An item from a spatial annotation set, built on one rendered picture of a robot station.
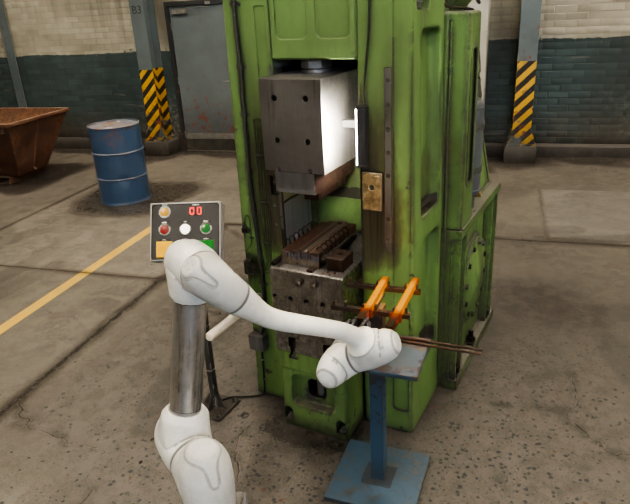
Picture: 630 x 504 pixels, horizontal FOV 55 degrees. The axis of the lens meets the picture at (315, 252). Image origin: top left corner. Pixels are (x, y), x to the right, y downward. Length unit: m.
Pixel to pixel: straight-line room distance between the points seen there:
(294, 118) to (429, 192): 0.80
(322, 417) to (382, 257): 0.90
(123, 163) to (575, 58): 5.55
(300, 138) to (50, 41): 8.35
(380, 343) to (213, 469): 0.61
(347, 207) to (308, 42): 0.91
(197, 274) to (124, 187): 5.63
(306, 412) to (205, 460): 1.41
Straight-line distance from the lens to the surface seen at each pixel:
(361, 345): 1.87
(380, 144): 2.63
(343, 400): 3.04
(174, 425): 1.99
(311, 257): 2.79
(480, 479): 3.05
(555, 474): 3.15
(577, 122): 8.54
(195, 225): 2.93
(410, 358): 2.54
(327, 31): 2.67
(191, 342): 1.86
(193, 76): 9.47
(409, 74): 2.55
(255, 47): 2.84
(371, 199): 2.69
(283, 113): 2.65
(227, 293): 1.64
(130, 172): 7.18
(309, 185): 2.66
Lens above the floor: 2.06
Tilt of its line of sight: 23 degrees down
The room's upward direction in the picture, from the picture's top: 3 degrees counter-clockwise
